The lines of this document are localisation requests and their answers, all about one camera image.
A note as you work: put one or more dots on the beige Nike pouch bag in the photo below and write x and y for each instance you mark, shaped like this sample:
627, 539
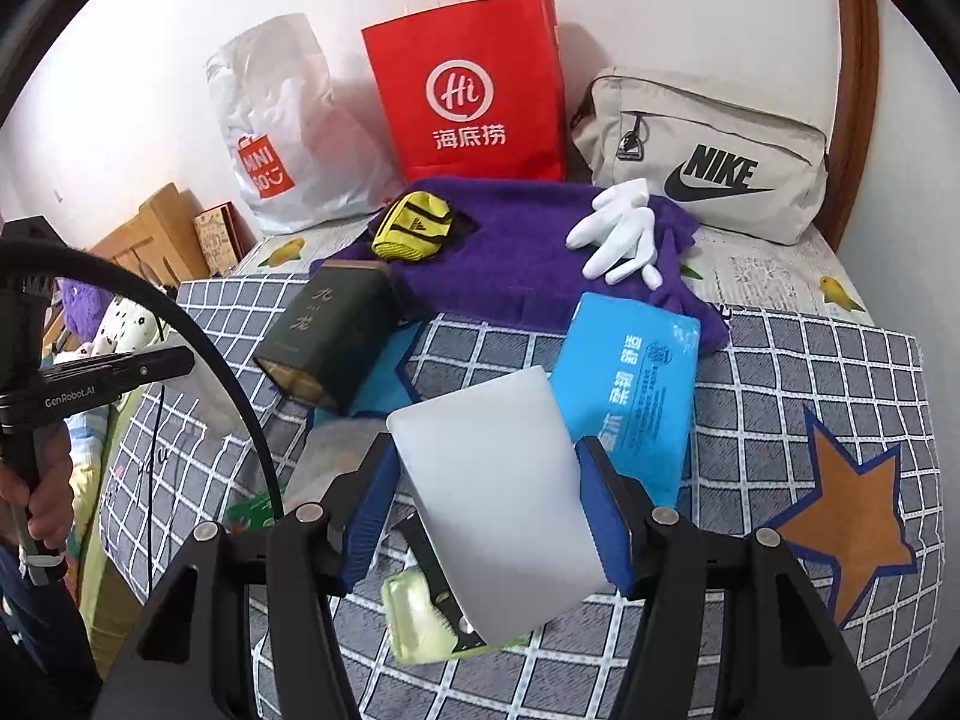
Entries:
731, 156

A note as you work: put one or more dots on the white Miniso plastic bag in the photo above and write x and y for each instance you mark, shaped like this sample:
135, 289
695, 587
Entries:
300, 158

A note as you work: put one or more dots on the brown patterned box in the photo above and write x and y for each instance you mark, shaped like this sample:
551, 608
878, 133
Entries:
222, 238

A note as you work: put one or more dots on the blue tissue pack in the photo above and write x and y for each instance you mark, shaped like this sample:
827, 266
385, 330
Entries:
626, 374

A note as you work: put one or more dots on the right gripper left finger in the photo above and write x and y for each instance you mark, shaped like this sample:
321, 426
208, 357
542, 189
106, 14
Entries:
361, 501

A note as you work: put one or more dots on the white sponge block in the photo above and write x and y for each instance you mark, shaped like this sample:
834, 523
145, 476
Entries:
496, 483

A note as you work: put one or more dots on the wooden bed headboard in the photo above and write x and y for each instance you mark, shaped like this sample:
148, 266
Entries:
158, 244

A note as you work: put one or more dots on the red Haidilao paper bag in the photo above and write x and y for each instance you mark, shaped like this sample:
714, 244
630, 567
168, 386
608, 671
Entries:
473, 89

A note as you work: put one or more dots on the grey checked tablecloth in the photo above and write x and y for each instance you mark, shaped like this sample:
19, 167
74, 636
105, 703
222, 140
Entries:
747, 464

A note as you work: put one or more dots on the brown wooden door frame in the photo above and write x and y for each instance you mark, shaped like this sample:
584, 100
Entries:
856, 97

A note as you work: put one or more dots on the yellow Adidas mini bag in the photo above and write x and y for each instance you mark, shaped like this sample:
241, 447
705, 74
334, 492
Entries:
414, 228

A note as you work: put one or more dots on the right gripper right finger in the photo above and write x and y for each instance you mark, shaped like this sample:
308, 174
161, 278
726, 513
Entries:
615, 507

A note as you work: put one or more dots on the green tissue packet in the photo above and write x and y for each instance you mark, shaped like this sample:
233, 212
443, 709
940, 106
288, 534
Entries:
426, 623

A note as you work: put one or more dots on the white glove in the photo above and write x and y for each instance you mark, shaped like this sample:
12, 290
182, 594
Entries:
621, 227

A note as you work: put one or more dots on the white dotted bedding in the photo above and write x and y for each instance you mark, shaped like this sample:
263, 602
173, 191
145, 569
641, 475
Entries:
126, 327

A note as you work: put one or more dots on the newspaper with lemon print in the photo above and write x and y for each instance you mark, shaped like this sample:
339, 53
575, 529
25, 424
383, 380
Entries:
723, 267

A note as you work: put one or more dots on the person's left hand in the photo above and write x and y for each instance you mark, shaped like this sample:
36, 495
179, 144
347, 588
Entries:
51, 503

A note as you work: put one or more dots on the purple plush toy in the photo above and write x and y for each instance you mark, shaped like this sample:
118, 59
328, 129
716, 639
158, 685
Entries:
84, 306

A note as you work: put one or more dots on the dark green tea tin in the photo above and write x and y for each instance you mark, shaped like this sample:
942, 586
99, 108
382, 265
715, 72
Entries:
324, 344

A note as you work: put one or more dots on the purple towel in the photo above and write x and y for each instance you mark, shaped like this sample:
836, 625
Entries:
514, 270

